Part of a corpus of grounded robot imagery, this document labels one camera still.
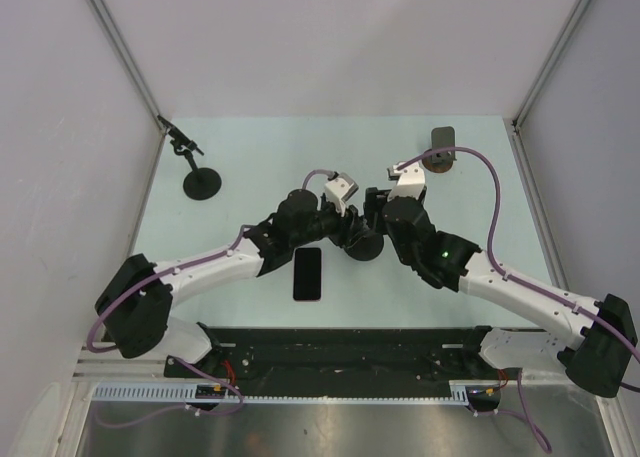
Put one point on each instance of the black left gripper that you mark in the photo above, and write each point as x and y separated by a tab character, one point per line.
343	224

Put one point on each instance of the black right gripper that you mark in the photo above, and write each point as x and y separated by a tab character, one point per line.
375	198

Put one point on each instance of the black tripod phone stand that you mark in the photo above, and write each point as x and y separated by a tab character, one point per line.
365	246

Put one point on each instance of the pink phone black screen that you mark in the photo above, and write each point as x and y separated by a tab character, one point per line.
307	280

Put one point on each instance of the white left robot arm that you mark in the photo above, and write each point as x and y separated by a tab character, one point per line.
135	306

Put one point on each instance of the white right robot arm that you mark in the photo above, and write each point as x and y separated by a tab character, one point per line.
597	337

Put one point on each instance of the empty black phone stand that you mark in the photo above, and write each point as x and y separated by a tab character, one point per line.
201	183

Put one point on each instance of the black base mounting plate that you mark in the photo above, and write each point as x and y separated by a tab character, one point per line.
350	363

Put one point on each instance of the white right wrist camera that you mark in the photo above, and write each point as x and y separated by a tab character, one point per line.
409	181

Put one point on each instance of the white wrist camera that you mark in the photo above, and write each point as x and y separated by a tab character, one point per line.
409	181
339	190

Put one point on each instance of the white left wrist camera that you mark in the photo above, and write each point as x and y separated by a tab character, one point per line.
339	190

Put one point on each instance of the left aluminium frame post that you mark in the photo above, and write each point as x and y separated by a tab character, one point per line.
124	55

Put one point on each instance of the white corner frame post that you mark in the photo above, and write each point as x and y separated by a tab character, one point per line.
553	58

